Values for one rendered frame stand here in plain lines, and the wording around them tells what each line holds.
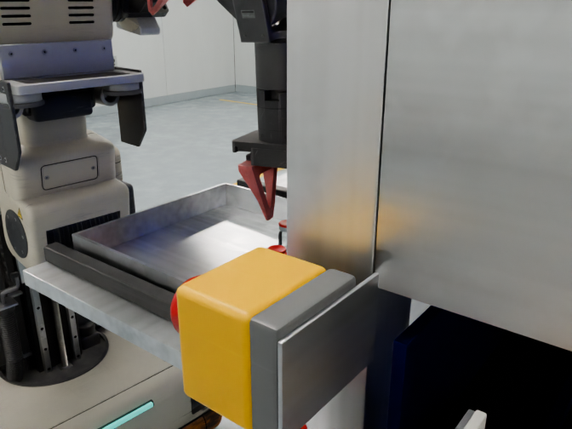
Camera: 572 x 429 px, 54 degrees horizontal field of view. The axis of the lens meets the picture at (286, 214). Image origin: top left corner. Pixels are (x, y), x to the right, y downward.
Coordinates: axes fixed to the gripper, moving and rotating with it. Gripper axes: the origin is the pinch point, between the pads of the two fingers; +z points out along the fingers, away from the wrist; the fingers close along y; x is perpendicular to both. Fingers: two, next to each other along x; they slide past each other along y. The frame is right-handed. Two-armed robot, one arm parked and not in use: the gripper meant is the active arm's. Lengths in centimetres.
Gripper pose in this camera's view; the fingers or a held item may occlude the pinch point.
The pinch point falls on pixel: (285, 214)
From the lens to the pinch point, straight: 66.6
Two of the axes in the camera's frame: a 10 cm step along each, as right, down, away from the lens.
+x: 4.1, -3.2, 8.5
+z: 0.3, 9.4, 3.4
